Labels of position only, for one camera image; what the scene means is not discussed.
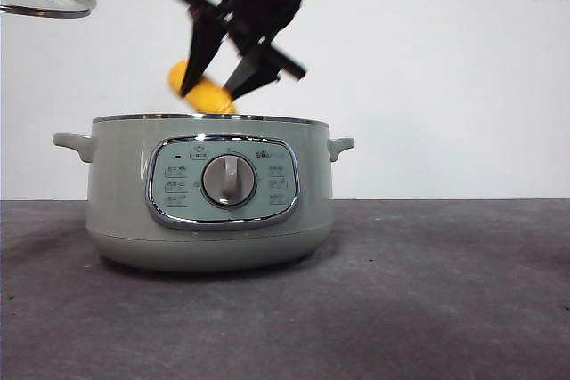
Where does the yellow corn cob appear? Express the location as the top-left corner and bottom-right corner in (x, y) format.
(167, 58), (240, 115)

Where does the pale green electric cooking pot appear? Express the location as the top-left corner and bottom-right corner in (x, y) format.
(52, 113), (356, 273)

